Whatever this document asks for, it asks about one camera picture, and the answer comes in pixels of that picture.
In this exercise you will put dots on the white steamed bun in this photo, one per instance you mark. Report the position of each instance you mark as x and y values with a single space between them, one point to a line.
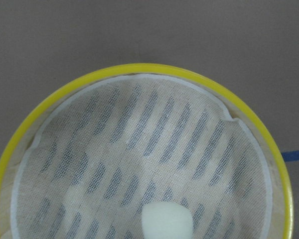
166 220

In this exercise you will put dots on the white mesh steamer liner cloth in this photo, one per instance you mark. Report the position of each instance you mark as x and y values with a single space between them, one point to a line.
126 141

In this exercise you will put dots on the yellow round steamer basket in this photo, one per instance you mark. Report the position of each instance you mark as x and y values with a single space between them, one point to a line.
282 223

